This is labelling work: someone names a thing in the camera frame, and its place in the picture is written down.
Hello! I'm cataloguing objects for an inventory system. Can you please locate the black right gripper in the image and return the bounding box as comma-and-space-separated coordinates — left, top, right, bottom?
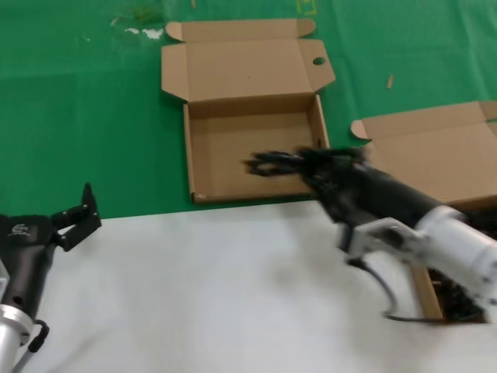
296, 145, 440, 229

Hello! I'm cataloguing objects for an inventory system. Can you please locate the cardboard box with round hole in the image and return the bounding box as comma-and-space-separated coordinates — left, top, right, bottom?
160, 18, 337, 205

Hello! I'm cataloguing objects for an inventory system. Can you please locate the green table cloth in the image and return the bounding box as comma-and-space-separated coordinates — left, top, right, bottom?
0, 0, 497, 221

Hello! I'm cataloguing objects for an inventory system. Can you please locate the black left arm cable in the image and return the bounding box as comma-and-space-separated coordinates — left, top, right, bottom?
13, 318, 51, 373

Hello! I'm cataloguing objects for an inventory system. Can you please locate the black power cable bundle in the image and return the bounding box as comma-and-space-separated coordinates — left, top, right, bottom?
242, 148, 308, 180

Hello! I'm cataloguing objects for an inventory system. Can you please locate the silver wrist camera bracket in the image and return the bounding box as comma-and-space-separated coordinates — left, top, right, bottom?
335, 216, 421, 270

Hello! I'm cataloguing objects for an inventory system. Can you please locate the open cardboard mailer box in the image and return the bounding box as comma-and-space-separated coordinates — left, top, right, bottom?
350, 99, 497, 324

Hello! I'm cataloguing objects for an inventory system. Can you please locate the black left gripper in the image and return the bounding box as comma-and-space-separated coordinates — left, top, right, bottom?
0, 182, 103, 316

